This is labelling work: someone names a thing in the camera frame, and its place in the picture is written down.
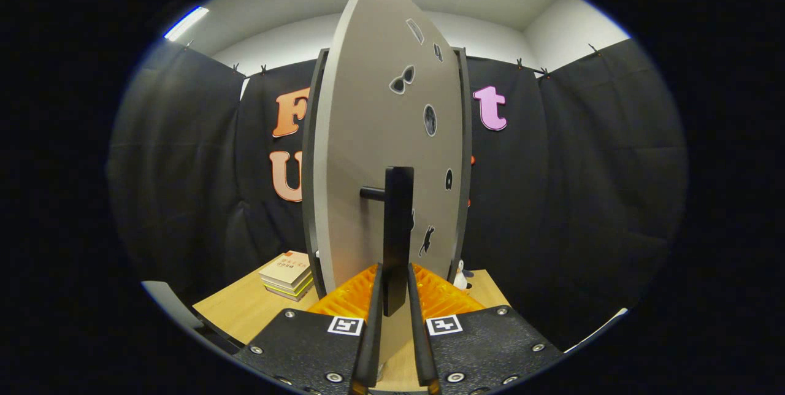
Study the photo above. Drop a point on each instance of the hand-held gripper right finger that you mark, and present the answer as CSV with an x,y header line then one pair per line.
x,y
416,333

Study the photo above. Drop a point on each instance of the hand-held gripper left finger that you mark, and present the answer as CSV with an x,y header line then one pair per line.
x,y
375,333

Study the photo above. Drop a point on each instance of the dark grey shoe cabinet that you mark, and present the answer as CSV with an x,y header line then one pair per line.
x,y
308,168

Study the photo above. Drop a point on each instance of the beige shoe cabinet door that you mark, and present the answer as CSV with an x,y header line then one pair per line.
x,y
368,107

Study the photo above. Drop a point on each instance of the small white penguin figurine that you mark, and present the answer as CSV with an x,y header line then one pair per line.
x,y
460,277

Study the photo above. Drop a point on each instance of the stack of books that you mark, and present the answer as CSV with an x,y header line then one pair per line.
x,y
285,272

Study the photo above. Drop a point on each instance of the black backdrop cloth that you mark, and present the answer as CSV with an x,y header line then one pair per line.
x,y
582,199

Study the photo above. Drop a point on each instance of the row of black cloth clips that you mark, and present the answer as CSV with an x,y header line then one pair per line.
x,y
519,64

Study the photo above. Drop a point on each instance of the long ceiling light strip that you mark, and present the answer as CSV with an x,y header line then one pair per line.
x,y
186,23

